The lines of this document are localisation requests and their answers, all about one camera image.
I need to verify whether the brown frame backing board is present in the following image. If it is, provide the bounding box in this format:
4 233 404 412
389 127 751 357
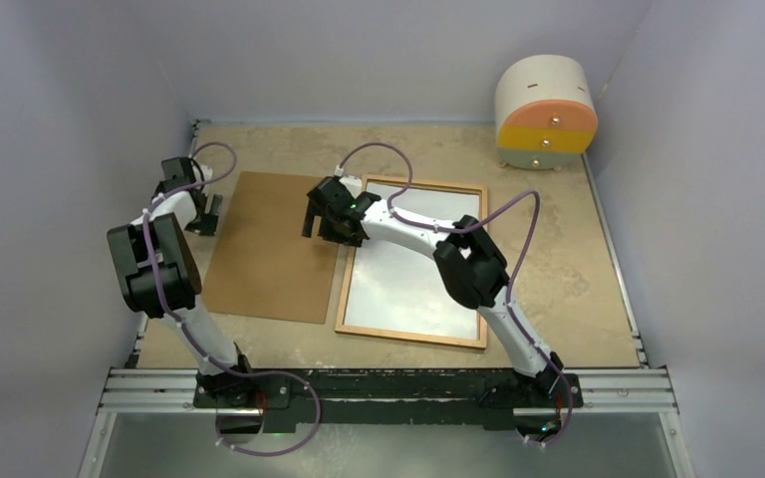
201 172 338 325

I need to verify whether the wooden picture frame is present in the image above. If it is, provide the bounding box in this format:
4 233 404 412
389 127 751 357
335 173 489 351

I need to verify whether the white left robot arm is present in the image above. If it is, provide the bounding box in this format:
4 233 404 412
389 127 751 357
107 157 257 407

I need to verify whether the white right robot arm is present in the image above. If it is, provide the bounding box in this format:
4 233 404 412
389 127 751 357
302 175 573 405

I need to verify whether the round pastel drawer cabinet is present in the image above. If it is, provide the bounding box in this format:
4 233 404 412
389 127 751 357
494 55 599 170

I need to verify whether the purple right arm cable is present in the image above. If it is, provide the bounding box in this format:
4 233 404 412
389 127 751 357
335 141 575 450

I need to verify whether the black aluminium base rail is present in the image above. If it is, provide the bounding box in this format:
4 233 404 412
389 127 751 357
99 368 677 437

